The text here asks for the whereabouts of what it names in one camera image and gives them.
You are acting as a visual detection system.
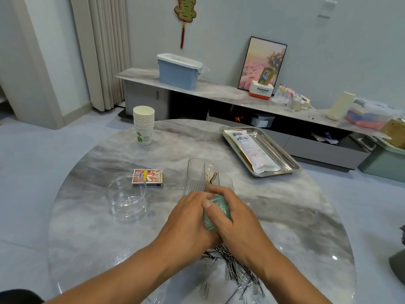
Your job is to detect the person's left hand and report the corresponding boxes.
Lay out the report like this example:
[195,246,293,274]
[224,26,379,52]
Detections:
[152,191,222,273]

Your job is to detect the person's right hand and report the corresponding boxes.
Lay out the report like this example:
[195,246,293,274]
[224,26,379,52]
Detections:
[202,185,282,279]

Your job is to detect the translucent green plastic cup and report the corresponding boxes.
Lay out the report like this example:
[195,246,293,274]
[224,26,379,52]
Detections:
[202,194,234,233]

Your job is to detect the pile of floss picks and clips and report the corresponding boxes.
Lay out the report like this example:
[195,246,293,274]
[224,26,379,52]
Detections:
[199,171,267,304]

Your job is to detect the clear ribbed organizer box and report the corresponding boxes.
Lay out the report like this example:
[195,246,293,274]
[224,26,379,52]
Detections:
[185,157,235,197]

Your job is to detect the colourful matchbox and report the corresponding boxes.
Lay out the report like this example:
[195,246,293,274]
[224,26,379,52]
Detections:
[132,168,163,187]

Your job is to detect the clear round plastic bowl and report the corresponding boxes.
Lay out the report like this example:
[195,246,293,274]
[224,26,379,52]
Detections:
[106,176,148,222]

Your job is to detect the clear printed plastic bag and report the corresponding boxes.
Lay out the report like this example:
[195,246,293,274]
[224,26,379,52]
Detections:
[229,129,281,174]

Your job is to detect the metal tray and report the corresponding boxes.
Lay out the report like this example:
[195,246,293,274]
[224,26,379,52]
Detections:
[219,125,302,178]

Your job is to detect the group of white paper cups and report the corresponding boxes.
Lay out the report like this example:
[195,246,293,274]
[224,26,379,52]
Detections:
[133,106,156,146]

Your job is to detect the person's left forearm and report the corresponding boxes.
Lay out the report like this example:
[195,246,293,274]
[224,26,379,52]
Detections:
[44,247,184,304]

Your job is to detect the white box in cabinet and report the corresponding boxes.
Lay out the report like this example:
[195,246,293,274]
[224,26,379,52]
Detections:
[251,114,275,128]

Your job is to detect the loose papers in cabinet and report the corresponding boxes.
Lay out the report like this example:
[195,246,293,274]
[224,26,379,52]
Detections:
[312,131,340,144]

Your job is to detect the clear bag of snacks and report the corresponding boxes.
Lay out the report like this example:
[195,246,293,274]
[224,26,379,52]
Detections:
[271,84,294,106]

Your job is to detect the white and red small box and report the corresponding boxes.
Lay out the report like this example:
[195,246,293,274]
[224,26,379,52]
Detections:
[248,81,275,100]

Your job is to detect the grey cabinet with marble top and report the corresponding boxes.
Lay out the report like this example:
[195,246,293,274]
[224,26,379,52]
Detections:
[116,68,393,171]

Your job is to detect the trash bin with black bag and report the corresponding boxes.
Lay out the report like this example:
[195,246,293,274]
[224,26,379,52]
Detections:
[389,226,405,285]

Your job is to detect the grey green storage bin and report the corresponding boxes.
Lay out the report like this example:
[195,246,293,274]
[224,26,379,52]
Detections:
[357,136,405,183]

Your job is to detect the small colourful box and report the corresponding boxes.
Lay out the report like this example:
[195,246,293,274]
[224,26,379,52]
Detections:
[258,66,276,85]

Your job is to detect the cream paper roll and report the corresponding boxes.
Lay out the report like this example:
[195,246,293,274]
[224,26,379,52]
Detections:
[326,91,357,122]

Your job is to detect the blue storage box white lid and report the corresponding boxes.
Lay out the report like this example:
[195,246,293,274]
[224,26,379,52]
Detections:
[157,53,205,91]

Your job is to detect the clear storage box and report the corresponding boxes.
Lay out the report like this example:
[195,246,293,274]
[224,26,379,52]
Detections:
[345,98,401,130]

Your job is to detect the framed pink picture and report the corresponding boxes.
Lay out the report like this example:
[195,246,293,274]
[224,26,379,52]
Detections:
[238,36,288,92]

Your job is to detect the cardboard box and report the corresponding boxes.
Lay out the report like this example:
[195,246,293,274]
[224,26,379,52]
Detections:
[381,118,405,149]

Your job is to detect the beige curtain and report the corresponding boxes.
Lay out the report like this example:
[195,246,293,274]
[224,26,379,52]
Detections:
[68,0,130,113]

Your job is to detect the red gold wall hanging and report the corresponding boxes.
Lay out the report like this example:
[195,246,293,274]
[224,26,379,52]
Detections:
[174,0,197,49]

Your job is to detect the white wall switch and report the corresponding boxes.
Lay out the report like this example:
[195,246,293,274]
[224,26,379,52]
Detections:
[318,0,338,18]

